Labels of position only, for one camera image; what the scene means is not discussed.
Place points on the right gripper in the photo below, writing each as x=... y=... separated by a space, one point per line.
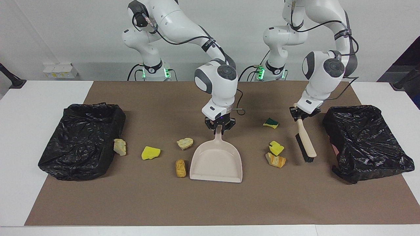
x=218 y=109

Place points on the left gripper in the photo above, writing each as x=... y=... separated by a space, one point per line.
x=310 y=102

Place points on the beige hand brush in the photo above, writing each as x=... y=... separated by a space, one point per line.
x=306 y=141

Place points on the beige plastic dustpan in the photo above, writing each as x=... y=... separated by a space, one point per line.
x=216 y=160

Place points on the green and yellow sponge piece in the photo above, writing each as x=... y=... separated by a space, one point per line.
x=270 y=123

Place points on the pale beige piece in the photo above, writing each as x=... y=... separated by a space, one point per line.
x=185 y=143

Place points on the bent yellow sponge piece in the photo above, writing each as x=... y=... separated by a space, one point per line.
x=276 y=148

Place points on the orange striped sponge piece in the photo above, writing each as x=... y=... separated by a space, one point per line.
x=275 y=160

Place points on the brown oval sponge piece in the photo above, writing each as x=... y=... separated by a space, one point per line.
x=180 y=168

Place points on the yellow sponge block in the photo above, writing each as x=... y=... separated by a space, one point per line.
x=151 y=153

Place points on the pale striped sponge chip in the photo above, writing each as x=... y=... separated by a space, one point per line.
x=119 y=147

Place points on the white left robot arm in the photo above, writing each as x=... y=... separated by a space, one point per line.
x=323 y=72

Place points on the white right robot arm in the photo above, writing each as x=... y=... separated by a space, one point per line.
x=216 y=82

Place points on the black bag-lined trash bin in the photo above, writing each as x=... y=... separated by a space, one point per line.
x=82 y=141
x=364 y=141

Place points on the brown table mat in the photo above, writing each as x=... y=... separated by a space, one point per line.
x=210 y=203

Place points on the black stand base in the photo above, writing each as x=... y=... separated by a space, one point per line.
x=407 y=78
x=13 y=82

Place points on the dark background panel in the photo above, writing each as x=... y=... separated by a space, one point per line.
x=414 y=52

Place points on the white power socket box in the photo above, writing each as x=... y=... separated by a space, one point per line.
x=60 y=70

